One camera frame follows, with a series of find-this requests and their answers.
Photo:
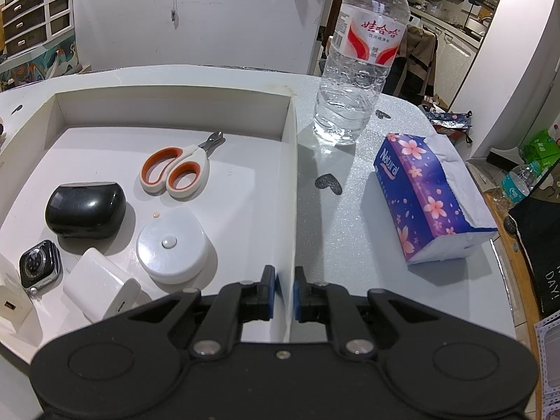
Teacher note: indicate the clear plastic water bottle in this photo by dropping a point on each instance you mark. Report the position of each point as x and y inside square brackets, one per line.
[365, 42]

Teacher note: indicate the white shallow cardboard tray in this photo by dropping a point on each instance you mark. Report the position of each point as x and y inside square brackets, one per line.
[247, 207]

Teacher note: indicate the black glossy earbuds case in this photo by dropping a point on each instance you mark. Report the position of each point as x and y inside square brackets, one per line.
[86, 210]

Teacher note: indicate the orange white small scissors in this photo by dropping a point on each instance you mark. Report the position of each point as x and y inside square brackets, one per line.
[179, 171]

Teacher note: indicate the small green water bottle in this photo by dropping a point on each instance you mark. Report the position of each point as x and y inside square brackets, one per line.
[519, 182]

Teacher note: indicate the black smartwatch body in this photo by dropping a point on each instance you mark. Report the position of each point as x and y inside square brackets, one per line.
[40, 266]

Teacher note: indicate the large white charger block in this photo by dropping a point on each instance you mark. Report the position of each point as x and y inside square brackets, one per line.
[99, 288]

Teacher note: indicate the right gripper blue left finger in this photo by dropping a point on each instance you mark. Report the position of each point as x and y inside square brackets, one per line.
[266, 293]

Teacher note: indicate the white round tape measure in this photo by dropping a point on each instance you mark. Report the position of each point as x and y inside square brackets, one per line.
[173, 248]

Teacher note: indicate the small white charger plug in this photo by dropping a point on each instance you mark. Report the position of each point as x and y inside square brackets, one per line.
[16, 306]

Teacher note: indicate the white drawer cabinet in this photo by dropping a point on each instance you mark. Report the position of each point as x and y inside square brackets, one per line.
[28, 24]

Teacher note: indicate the chair with brown jacket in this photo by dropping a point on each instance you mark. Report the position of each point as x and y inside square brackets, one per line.
[412, 74]

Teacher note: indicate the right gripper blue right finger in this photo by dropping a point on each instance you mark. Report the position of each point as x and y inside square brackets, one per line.
[300, 294]

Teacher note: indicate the purple floral tissue pack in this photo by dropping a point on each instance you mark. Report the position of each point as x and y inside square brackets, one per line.
[437, 210]

